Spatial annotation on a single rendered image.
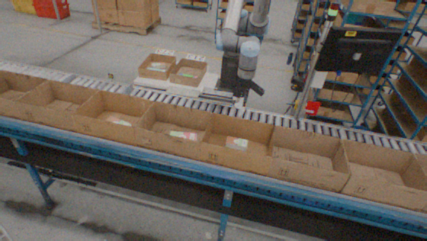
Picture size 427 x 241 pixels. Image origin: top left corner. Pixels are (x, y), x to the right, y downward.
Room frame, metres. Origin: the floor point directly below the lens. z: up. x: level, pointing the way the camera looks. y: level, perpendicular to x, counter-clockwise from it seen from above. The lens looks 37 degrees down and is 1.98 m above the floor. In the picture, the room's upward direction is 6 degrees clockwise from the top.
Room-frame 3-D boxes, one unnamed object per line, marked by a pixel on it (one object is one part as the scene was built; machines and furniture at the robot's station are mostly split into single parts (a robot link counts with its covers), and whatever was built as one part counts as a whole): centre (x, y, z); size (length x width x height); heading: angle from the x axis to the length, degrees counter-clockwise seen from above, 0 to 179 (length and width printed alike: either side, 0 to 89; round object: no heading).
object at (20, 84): (1.40, 1.39, 0.96); 0.39 x 0.29 x 0.17; 80
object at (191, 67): (2.32, 0.30, 0.80); 0.38 x 0.28 x 0.10; 171
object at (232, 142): (1.21, -0.16, 0.90); 0.13 x 0.07 x 0.04; 81
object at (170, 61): (2.38, 0.63, 0.80); 0.38 x 0.28 x 0.10; 176
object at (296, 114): (1.78, -0.69, 1.11); 0.12 x 0.05 x 0.88; 80
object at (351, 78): (2.36, -1.17, 0.99); 0.40 x 0.30 x 0.10; 167
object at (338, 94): (2.36, -1.17, 0.79); 0.40 x 0.30 x 0.10; 171
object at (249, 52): (1.21, -0.14, 1.48); 0.10 x 0.09 x 0.12; 172
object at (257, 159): (1.14, -0.16, 0.96); 0.39 x 0.29 x 0.17; 80
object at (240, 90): (1.21, -0.14, 1.32); 0.09 x 0.08 x 0.12; 80
